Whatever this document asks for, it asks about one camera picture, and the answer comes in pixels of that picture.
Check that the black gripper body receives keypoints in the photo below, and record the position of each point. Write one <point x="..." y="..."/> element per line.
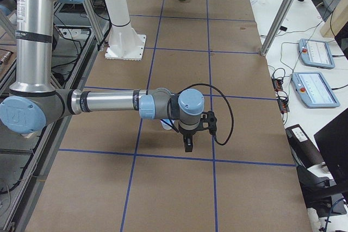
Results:
<point x="187" y="133"/>

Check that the black computer monitor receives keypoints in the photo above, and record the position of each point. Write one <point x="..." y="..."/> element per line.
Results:
<point x="332" y="144"/>

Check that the light blue plastic cup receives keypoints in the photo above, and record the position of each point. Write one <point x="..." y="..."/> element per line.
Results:
<point x="166" y="124"/>

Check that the teach pendant tablet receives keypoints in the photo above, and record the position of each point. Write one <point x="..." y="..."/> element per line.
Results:
<point x="313" y="90"/>
<point x="316" y="53"/>

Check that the upper teach pendant tablet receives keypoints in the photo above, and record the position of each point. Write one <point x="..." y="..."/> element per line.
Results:
<point x="316" y="53"/>

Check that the small circuit board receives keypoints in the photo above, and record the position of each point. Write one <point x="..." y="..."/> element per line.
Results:
<point x="277" y="84"/>

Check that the lower teach pendant tablet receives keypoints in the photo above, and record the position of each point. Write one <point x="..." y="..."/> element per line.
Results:
<point x="313" y="90"/>

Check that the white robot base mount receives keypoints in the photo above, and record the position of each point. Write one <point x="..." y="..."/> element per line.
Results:
<point x="123" y="43"/>

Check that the aluminium frame post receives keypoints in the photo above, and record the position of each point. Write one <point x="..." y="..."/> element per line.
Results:
<point x="279" y="18"/>

